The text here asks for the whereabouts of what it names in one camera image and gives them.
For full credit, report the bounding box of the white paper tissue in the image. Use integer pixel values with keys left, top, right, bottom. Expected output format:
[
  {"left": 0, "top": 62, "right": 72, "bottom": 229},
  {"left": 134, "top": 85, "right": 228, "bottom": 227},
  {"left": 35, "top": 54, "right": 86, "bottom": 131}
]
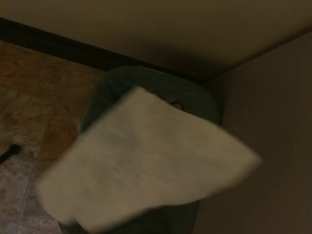
[{"left": 36, "top": 85, "right": 263, "bottom": 232}]

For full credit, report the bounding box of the dark wooden baseboard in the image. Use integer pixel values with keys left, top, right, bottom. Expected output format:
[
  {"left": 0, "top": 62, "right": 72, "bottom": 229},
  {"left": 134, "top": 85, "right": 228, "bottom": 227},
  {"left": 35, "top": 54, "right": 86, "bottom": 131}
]
[{"left": 0, "top": 17, "right": 210, "bottom": 85}]

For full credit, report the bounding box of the dark green trash bin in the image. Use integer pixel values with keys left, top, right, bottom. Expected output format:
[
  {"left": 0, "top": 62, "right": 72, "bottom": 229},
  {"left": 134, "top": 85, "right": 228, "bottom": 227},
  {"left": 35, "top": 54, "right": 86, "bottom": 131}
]
[{"left": 59, "top": 65, "right": 222, "bottom": 234}]

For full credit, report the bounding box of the black stand leg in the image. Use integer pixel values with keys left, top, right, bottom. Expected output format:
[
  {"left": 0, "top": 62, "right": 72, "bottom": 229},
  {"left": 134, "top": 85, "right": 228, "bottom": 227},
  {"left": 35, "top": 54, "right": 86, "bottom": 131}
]
[{"left": 0, "top": 144, "right": 21, "bottom": 164}]

